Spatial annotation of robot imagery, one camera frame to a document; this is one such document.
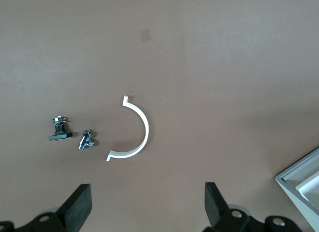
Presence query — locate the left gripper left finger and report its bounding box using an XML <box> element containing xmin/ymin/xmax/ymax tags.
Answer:
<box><xmin>14</xmin><ymin>183</ymin><xmax>93</xmax><ymax>232</ymax></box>

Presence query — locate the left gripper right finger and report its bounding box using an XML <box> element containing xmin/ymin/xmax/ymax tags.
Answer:
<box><xmin>203</xmin><ymin>182</ymin><xmax>250</xmax><ymax>232</ymax></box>

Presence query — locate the white drawer cabinet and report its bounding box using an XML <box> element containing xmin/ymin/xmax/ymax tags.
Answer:
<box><xmin>275</xmin><ymin>146</ymin><xmax>319</xmax><ymax>232</ymax></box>

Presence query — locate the white plastic drawer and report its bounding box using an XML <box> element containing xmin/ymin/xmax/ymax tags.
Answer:
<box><xmin>295</xmin><ymin>176</ymin><xmax>319</xmax><ymax>205</ymax></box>

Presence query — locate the chrome metal fitting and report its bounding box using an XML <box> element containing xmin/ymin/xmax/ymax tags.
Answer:
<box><xmin>78</xmin><ymin>129</ymin><xmax>97</xmax><ymax>151</ymax></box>

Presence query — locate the white curved plastic clamp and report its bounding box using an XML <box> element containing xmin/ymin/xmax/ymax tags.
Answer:
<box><xmin>105</xmin><ymin>95</ymin><xmax>151</xmax><ymax>162</ymax></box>

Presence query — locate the clear tape patch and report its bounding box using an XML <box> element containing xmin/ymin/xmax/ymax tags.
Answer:
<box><xmin>139</xmin><ymin>28</ymin><xmax>153</xmax><ymax>42</ymax></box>

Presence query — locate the black switch component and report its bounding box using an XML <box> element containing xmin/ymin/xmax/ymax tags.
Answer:
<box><xmin>48</xmin><ymin>115</ymin><xmax>73</xmax><ymax>142</ymax></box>

